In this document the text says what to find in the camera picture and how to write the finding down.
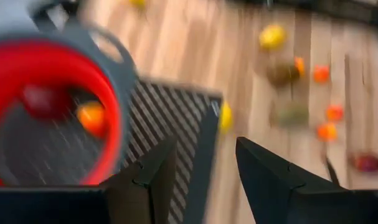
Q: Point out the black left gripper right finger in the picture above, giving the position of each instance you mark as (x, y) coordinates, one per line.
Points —
(285, 199)

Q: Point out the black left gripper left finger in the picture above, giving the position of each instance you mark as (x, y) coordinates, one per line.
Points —
(129, 202)

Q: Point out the green kiwi fruit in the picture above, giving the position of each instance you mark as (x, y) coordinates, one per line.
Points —
(290, 114)

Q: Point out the small orange round fruit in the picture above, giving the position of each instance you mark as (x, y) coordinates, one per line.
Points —
(91, 118)

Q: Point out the yellow lemon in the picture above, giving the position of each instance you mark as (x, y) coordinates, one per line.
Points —
(137, 3)
(272, 37)
(226, 117)

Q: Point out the brown kiwi fruit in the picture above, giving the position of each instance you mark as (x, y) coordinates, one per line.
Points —
(280, 74)

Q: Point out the dark red pomegranate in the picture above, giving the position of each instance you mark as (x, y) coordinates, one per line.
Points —
(45, 101)
(368, 162)

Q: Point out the small orange pear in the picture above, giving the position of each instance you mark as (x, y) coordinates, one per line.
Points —
(299, 66)
(327, 132)

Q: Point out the red collapsible colander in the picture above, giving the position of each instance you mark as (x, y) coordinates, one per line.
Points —
(51, 56)

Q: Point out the black perforated metal stand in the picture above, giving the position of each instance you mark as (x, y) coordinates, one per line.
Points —
(163, 109)

